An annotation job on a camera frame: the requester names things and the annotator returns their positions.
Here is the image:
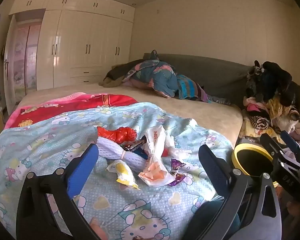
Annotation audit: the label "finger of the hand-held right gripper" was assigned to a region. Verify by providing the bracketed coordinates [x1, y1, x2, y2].
[280, 130, 300, 167]
[259, 133, 294, 170]

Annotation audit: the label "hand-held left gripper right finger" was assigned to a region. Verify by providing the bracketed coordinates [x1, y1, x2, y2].
[198, 144, 282, 240]

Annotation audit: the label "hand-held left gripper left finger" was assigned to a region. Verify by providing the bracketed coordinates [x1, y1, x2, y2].
[16, 144, 100, 240]

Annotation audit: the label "yellow rimmed black trash bin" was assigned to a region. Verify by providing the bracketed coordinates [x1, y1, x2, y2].
[231, 144, 279, 188]

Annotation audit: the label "white foam net sleeve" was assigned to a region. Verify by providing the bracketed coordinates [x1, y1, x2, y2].
[96, 137, 150, 173]

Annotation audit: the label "purple candy wrapper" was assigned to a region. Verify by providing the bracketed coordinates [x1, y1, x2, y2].
[168, 158, 187, 187]

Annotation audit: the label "yellow and white snack packet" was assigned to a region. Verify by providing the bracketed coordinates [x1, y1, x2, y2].
[106, 160, 140, 190]

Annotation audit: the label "dark snack packet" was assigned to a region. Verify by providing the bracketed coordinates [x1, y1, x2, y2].
[122, 140, 147, 153]

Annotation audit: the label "orange and white plastic bag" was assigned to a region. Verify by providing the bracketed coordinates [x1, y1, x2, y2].
[138, 155, 176, 188]

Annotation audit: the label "white plastic bag red print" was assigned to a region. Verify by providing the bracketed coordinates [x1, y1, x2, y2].
[140, 124, 181, 161]

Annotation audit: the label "lilac cloth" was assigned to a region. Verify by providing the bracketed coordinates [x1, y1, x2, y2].
[282, 141, 300, 163]

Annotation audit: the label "blue cartoon printed blanket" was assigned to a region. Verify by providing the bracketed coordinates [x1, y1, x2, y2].
[0, 102, 237, 240]

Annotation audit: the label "person's teal pants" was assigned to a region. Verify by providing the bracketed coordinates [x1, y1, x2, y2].
[193, 200, 240, 240]

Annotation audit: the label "pile of clothes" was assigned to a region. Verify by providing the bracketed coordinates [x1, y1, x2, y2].
[237, 60, 300, 144]

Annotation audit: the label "red blanket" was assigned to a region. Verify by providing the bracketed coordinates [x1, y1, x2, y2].
[4, 92, 140, 130]

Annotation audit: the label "beige bed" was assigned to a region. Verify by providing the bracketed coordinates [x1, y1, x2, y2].
[17, 82, 243, 150]

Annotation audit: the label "dark patterned cloth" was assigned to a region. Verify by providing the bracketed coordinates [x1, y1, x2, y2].
[207, 95, 232, 106]

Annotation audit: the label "striped cloth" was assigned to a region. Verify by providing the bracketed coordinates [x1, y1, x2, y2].
[176, 74, 213, 103]

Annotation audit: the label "grey headboard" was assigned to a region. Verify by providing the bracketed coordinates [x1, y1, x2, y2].
[144, 53, 256, 105]

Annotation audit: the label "dark brown cloth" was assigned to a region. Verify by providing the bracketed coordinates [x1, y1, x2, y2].
[99, 59, 141, 88]

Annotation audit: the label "blue floral quilt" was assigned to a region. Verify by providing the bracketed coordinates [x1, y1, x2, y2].
[122, 50, 178, 98]

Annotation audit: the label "pink printed door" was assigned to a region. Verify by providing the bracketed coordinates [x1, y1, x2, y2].
[4, 15, 42, 105]

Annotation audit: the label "cream wardrobe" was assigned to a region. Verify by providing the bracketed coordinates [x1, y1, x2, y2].
[9, 0, 136, 90]

